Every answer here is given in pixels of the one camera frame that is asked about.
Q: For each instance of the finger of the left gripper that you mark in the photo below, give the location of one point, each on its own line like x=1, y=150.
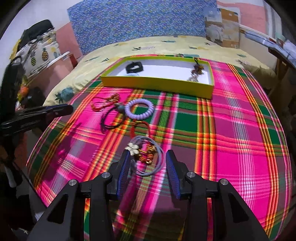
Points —
x=59, y=110

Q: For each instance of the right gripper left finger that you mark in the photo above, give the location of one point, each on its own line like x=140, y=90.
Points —
x=119, y=171

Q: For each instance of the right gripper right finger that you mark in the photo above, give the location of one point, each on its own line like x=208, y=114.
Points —
x=176, y=172

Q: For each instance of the black cord bracelet grey bead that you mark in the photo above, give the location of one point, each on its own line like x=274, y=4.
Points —
x=113, y=118

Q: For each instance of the pineapple print bag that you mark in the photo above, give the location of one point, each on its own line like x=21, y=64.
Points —
x=37, y=47

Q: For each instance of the pink plaid tablecloth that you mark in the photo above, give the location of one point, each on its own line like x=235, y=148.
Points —
x=236, y=135

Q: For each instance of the black fitness band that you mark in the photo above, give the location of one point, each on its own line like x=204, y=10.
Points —
x=134, y=67

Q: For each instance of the yellow-green shallow tray box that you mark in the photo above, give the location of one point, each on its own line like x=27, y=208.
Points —
x=162, y=73

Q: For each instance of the blue floral headboard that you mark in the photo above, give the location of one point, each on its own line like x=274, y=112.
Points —
x=99, y=23

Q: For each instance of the dark beaded tassel charm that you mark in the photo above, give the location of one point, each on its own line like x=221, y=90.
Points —
x=196, y=72

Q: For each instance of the yellow pineapple bedsheet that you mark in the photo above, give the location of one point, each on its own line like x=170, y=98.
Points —
x=260, y=63

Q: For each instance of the bedding set cardboard box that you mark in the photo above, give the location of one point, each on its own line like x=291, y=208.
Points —
x=222, y=27

